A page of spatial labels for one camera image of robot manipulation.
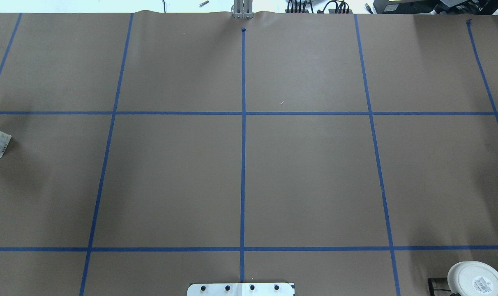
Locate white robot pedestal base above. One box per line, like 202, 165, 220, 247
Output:
187, 282, 295, 296

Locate black wire cup rack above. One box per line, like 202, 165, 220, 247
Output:
427, 277, 459, 296

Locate aluminium frame post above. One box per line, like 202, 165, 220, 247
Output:
232, 0, 254, 19

